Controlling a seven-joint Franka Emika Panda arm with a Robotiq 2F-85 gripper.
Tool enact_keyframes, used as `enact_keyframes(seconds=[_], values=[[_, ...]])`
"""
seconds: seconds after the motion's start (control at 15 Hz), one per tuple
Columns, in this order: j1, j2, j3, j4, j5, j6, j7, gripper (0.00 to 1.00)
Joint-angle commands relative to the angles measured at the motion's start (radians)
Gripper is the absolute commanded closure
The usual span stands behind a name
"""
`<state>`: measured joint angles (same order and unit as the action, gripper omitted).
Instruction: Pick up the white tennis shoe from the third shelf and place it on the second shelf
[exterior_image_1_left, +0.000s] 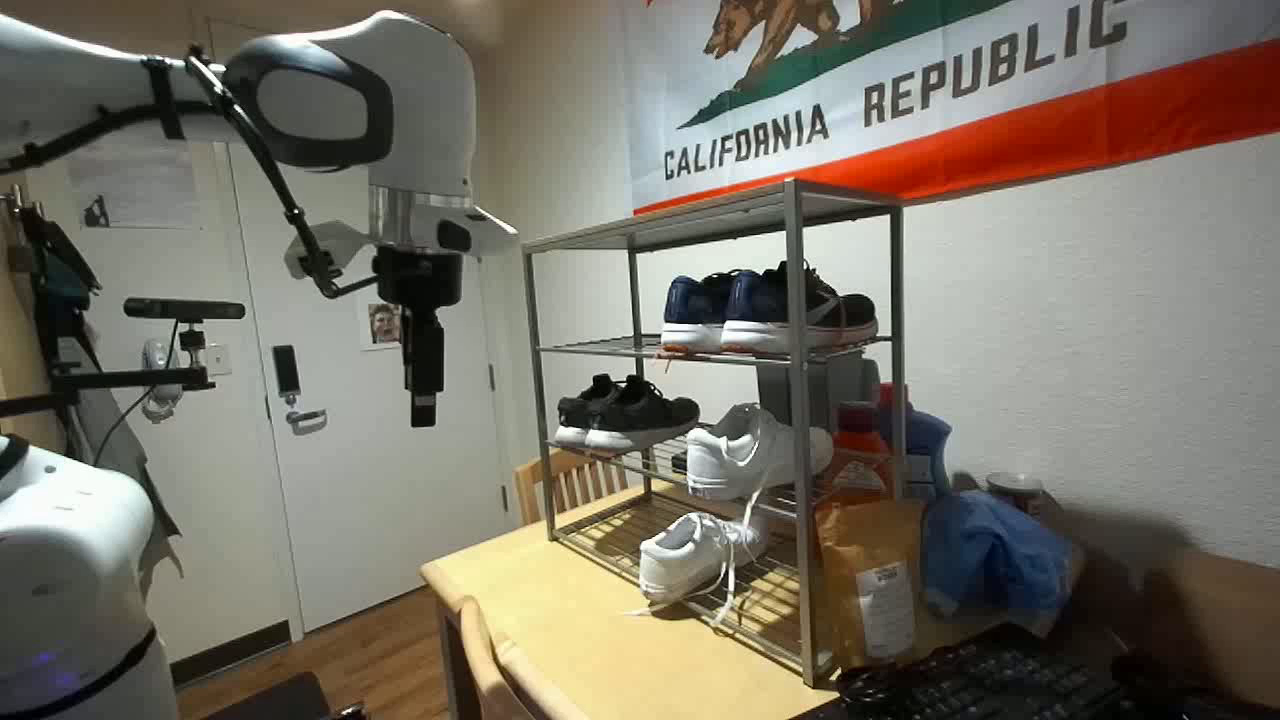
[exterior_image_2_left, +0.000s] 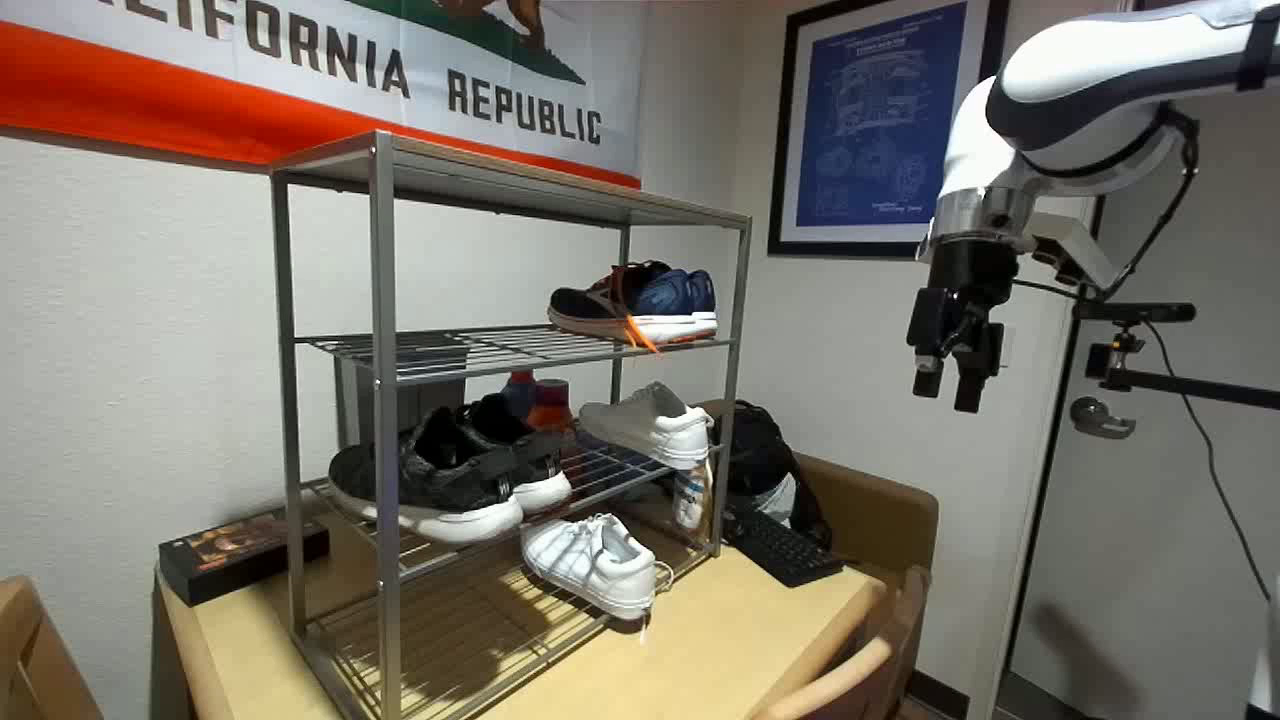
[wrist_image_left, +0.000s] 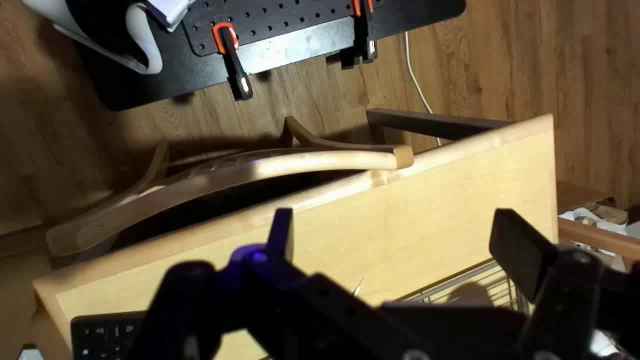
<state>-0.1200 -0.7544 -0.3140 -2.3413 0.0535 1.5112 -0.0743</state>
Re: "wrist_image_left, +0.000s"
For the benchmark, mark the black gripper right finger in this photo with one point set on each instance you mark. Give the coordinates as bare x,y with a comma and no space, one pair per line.
521,248

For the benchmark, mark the black computer keyboard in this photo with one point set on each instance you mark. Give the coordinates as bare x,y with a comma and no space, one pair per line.
105,337

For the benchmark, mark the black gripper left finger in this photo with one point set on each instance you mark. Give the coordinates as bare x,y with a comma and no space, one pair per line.
279,236

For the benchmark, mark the black pegboard base plate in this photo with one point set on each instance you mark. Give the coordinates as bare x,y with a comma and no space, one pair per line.
271,32

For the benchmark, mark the orange black clamp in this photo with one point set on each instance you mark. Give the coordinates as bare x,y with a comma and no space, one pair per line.
227,44
363,46

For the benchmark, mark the metal wire shoe rack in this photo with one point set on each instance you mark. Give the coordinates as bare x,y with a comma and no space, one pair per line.
481,284

